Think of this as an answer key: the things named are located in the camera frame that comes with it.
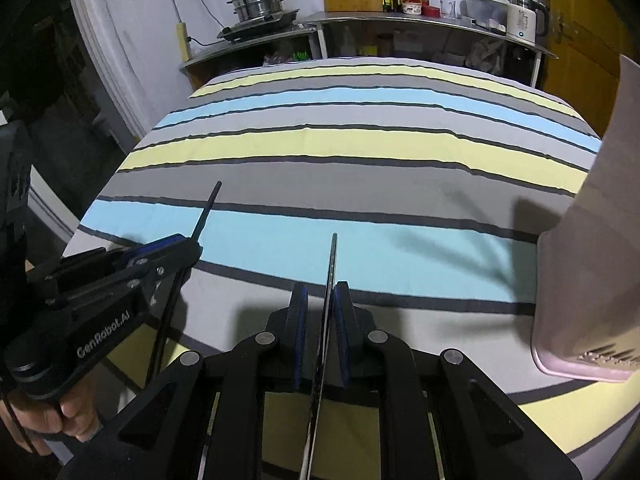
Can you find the black induction cooker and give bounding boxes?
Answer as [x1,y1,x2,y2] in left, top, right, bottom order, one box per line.
[217,8,301,44]

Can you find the pink utensil holder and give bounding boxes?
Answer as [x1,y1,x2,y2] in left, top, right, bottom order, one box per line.
[531,54,640,385]

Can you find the person's left hand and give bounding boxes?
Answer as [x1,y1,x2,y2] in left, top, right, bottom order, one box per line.
[0,385,96,456]

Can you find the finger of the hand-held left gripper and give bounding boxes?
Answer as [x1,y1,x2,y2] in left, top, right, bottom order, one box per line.
[45,240,203,306]
[30,234,187,281]

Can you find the long steel kitchen counter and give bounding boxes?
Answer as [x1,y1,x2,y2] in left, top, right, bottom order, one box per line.
[300,10,559,92]

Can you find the striped bed sheet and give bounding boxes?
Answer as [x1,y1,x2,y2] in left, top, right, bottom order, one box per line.
[47,56,640,480]

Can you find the grey plastic bag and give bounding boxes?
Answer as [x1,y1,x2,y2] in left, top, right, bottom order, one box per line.
[469,35,507,69]

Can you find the low steel kitchen shelf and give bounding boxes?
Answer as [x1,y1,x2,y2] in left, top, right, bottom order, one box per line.
[179,22,322,87]

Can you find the black chopstick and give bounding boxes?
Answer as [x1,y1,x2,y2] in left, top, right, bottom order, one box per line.
[145,181,222,386]
[300,233,340,480]

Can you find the red seasoning jars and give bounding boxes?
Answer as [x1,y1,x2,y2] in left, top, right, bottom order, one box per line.
[400,0,442,17]

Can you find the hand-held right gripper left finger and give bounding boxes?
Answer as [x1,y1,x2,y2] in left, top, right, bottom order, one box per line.
[57,281,310,480]

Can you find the yellow wooden door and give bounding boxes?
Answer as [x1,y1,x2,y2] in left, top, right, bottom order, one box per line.
[542,0,640,107]

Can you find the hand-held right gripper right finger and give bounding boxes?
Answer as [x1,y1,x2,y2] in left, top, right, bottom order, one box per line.
[334,281,583,480]

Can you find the stainless steel steamer pot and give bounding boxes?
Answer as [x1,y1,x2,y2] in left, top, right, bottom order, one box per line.
[231,0,289,23]

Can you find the white electric kettle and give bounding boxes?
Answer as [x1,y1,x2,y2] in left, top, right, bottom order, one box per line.
[505,0,549,44]

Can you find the white ribbed panel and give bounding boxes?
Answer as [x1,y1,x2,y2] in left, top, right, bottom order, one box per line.
[64,0,153,142]

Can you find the clear dish storage box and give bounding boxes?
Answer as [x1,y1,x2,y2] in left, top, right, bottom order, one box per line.
[460,0,509,31]

